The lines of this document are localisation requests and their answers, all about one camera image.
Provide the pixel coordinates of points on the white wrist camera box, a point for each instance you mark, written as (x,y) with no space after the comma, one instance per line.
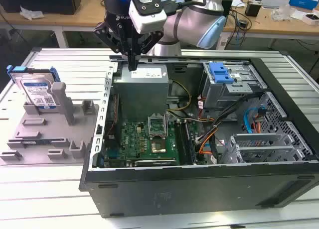
(149,17)

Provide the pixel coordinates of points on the wooden desk white frame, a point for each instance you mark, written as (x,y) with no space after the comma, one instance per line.
(74,21)
(274,27)

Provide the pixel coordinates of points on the blue cardboard box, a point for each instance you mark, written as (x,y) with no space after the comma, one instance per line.
(304,1)

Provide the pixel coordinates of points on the clear plastic bag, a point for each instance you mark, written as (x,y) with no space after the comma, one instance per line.
(282,13)

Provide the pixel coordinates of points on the CPU socket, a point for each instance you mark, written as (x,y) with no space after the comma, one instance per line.
(158,147)

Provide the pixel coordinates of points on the silver drive cage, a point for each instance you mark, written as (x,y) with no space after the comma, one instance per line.
(224,97)

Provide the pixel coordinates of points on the white crumpled paper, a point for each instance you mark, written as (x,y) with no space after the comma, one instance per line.
(31,13)

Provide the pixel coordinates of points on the RAM stick with label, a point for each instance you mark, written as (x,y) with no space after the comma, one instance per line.
(37,140)

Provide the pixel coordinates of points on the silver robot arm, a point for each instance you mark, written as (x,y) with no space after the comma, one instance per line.
(189,22)

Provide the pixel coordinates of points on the hard disk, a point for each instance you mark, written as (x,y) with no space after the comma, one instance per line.
(37,89)

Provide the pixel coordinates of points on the black RAM slot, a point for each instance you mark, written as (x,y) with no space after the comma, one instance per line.
(183,142)
(186,142)
(190,142)
(179,142)

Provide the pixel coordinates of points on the blue drive cage latch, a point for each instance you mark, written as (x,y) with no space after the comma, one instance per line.
(219,72)

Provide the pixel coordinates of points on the small black device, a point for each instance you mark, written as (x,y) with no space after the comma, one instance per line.
(253,9)

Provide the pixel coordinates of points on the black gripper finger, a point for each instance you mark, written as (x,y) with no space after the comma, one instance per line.
(109,37)
(152,41)

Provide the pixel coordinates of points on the green motherboard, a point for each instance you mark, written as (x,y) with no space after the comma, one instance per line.
(132,142)

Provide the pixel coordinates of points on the black PC case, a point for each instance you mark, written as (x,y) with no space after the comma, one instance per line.
(174,194)

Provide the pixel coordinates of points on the silver disk bay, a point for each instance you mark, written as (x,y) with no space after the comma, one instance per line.
(261,151)

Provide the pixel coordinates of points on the grey parts rack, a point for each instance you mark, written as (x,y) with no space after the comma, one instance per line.
(49,129)

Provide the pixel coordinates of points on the black equipment case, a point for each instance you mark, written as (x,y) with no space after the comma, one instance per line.
(37,0)

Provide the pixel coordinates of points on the white box black insert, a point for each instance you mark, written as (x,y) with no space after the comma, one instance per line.
(310,18)

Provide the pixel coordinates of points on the grey power supply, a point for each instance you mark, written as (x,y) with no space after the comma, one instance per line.
(142,94)

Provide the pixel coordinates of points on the grey flat case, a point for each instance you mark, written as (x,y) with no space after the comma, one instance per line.
(274,2)

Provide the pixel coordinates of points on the black graphics card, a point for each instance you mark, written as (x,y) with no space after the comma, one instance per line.
(154,163)

